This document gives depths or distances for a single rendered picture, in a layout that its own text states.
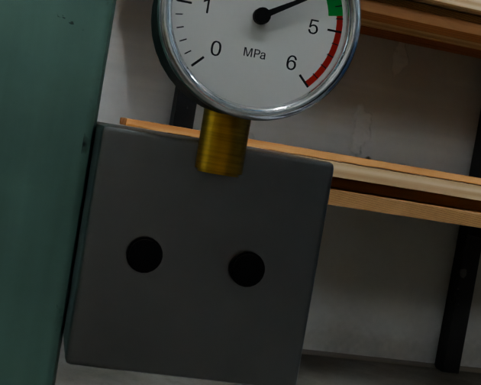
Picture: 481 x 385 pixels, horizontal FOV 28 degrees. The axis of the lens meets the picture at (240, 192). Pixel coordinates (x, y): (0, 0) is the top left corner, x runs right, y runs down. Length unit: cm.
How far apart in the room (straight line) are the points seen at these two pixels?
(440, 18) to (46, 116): 226
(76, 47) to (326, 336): 275
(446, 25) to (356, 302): 97
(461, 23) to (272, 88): 232
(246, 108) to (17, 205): 10
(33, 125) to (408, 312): 285
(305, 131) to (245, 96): 267
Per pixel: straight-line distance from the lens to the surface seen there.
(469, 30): 261
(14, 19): 35
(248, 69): 29
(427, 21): 256
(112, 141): 31
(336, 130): 299
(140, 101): 283
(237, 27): 29
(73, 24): 35
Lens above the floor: 62
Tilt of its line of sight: 3 degrees down
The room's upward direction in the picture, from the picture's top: 10 degrees clockwise
